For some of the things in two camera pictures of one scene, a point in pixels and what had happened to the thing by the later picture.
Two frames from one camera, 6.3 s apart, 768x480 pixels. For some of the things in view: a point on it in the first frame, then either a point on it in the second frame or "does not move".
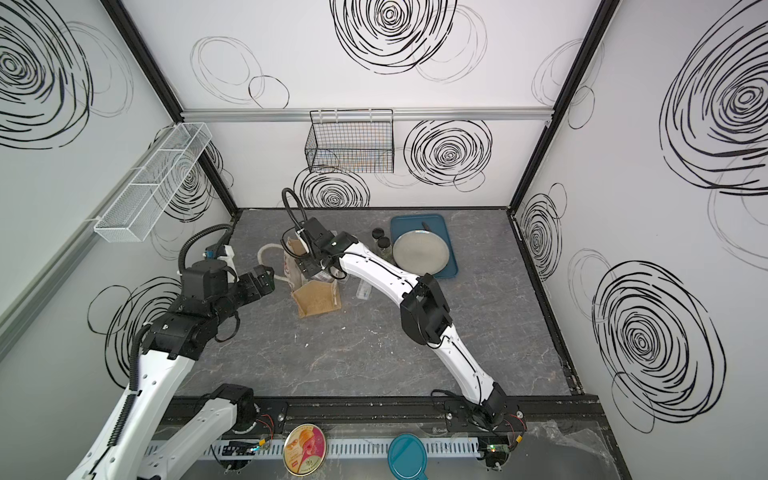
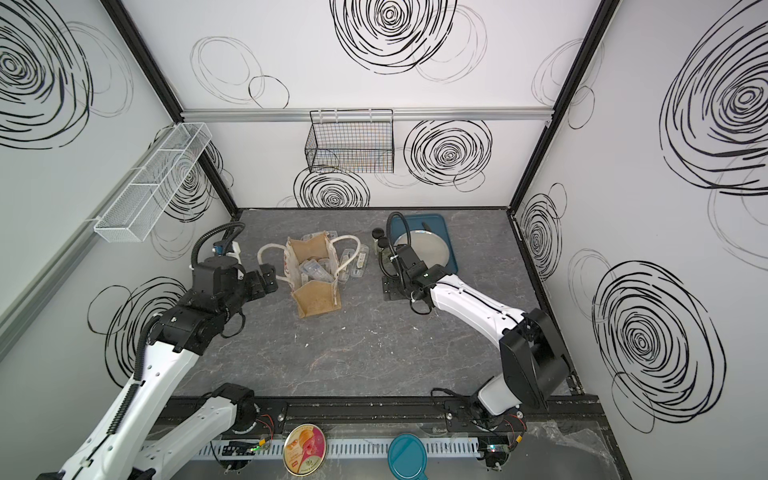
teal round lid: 407,457 does not move
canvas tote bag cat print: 316,294 does not move
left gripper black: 267,282 does not move
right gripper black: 305,265 -> 389,288
